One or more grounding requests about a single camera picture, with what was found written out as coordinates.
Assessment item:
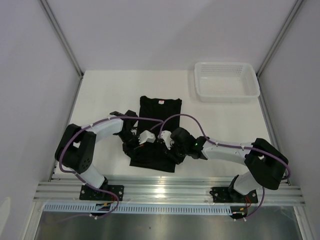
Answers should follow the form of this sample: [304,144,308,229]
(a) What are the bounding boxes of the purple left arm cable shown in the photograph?
[58,115,165,222]

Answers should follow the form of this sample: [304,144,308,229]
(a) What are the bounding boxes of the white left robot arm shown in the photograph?
[54,110,140,200]

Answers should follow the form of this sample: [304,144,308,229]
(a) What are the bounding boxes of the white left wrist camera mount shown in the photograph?
[138,130,156,145]

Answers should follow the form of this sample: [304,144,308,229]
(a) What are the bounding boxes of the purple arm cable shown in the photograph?
[58,115,165,222]
[158,113,294,222]

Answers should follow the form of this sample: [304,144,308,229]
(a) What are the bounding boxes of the black t-shirt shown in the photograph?
[122,96,182,173]

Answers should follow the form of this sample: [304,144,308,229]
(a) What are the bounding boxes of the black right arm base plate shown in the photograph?
[209,186,258,204]

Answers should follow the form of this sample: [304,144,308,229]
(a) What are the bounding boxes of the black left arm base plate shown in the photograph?
[79,185,125,201]

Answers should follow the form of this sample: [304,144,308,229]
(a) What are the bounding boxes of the white perforated plastic basket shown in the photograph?
[194,62,261,103]

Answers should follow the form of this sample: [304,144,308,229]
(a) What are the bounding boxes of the grey aluminium frame post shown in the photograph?
[256,0,307,79]

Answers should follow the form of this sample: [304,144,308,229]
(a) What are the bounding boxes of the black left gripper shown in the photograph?
[117,130,145,160]

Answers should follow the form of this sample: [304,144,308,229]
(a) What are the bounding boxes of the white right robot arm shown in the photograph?
[160,127,289,202]

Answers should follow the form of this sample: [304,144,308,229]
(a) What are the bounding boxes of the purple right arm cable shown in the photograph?
[158,113,294,222]

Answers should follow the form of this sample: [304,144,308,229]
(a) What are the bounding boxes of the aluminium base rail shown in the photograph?
[33,174,306,206]

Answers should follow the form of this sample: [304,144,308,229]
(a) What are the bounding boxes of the grey slotted cable duct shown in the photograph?
[43,202,232,216]

